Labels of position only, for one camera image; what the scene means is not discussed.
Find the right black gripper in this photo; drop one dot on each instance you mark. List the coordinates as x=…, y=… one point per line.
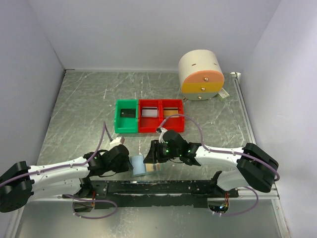
x=154, y=155

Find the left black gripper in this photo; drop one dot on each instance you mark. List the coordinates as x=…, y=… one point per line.
x=127, y=165

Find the mint green card holder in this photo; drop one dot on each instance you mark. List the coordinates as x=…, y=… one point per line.
x=139, y=166

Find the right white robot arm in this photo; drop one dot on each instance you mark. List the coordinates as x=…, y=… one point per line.
x=248, y=166

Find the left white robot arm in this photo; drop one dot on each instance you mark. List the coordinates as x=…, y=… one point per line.
x=22, y=183

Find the white magnetic stripe card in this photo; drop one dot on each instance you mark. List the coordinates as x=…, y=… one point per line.
x=150, y=112

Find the black card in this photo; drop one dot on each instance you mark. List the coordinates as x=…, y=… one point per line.
x=128, y=113

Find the middle red plastic bin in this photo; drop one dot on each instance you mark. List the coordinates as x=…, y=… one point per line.
x=149, y=125

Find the red plastic bin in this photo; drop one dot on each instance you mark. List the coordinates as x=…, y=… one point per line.
x=149, y=125
x=176, y=124

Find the green plastic bin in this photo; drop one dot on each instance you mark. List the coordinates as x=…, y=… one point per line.
x=125, y=125

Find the right red plastic bin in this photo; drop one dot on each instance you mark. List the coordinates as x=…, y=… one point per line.
x=176, y=124

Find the beige cylindrical drawer cabinet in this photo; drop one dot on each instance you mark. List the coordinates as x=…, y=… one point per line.
x=200, y=75

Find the small white tag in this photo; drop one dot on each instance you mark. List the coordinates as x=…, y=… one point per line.
x=223, y=94

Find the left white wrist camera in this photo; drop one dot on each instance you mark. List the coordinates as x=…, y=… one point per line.
x=117, y=141

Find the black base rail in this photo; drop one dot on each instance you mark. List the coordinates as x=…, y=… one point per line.
x=127, y=193

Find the silver aluminium frame rail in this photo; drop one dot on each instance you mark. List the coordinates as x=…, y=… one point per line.
x=245, y=193

